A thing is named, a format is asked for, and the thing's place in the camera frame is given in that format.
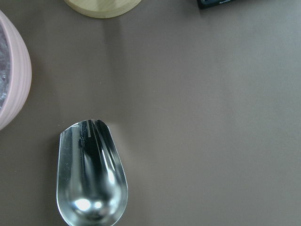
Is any metal ice scoop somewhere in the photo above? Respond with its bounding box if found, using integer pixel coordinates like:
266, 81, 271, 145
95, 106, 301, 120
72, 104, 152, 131
56, 119, 128, 226

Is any pink bowl with ice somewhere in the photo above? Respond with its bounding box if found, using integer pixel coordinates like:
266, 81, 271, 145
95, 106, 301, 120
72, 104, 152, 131
0, 12, 32, 129

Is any wooden cup tree stand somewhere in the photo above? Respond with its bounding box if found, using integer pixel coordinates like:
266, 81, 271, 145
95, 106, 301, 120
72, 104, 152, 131
64, 0, 141, 18

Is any black glass rack tray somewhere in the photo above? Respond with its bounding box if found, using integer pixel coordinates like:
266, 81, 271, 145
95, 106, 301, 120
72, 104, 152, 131
197, 0, 234, 9

